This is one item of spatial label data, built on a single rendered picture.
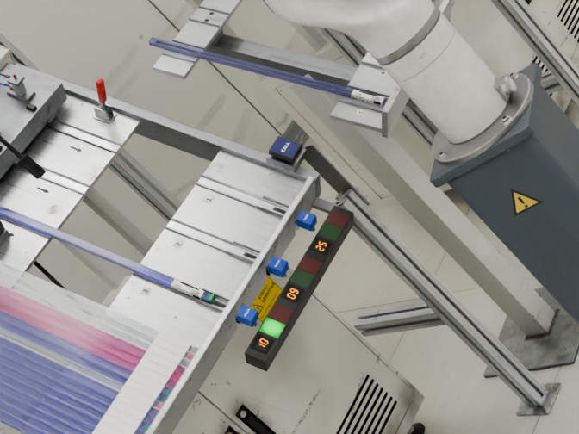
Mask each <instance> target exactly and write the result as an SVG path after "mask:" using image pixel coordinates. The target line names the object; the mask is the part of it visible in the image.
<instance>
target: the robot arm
mask: <svg viewBox="0 0 579 434"><path fill-rule="evenodd" d="M262 1H264V2H265V4H266V5H267V7H268V8H269V9H270V10H271V12H272V13H274V14H276V15H277V16H279V17H281V18H282V19H284V20H285V21H288V22H292V23H295V24H298V25H303V26H308V27H313V28H325V29H331V30H335V31H339V32H341V33H343V34H346V35H349V36H350V37H352V38H353V39H354V40H356V41H357V42H358V43H359V44H360V45H361V46H362V47H363V48H365V50H366V51H367V52H368V53H369V54H370V55H371V56H372V57H373V58H374V59H375V60H376V61H377V62H378V64H379V65H380V66H381V67H382V68H383V69H384V70H385V71H386V72H387V73H388V74H389V75H390V76H391V77H392V78H393V79H394V81H395V82H396V83H397V84H398V85H399V86H400V87H401V88H402V90H403V91H404V92H405V93H406V94H407V95H408V96H409V97H410V98H411V100H412V101H413V102H414V103H415V104H416V105H417V106H418V107H419V109H420V110H421V111H422V112H423V113H424V114H425V115H426V116H427V118H428V119H429V120H430V121H431V122H432V123H433V124H434V125H435V126H436V128H437V129H438V132H437V133H436V135H435V137H434V140H433V145H432V155H433V157H434V158H435V159H436V160H437V161H438V162H439V163H440V164H443V165H455V164H461V163H463V162H466V161H468V160H470V159H472V158H474V157H476V156H478V155H479V154H481V153H483V152H485V151H486V150H488V149H489V148H490V147H491V146H493V145H494V144H495V143H496V142H498V141H499V140H500V139H501V138H503V137H504V136H505V135H506V134H507V133H508V132H509V131H510V130H511V129H512V128H513V127H514V125H515V124H516V123H517V122H518V121H519V119H520V118H521V116H522V115H523V114H524V113H525V112H526V109H527V108H528V106H529V104H530V101H531V100H532V94H533V85H532V81H531V80H530V79H529V78H528V77H527V76H526V75H524V74H521V73H515V72H512V73H511V74H507V75H505V76H502V77H497V76H496V75H495V74H494V73H493V72H492V71H491V70H490V69H489V67H488V66H487V65H486V64H485V63H484V62H483V60H482V59H481V58H480V57H479V56H478V54H477V53H476V52H475V51H474V50H473V48H472V47H471V46H470V45H469V44H468V42H467V41H466V40H465V39H464V38H463V36H462V35H461V34H460V33H459V32H458V31H457V30H456V29H455V28H454V27H453V26H452V24H451V23H450V22H449V21H448V20H447V18H446V17H445V16H444V15H443V14H442V12H441V11H440V10H439V9H438V8H437V7H436V5H435V4H434V3H433V2H432V1H431V0H262Z"/></svg>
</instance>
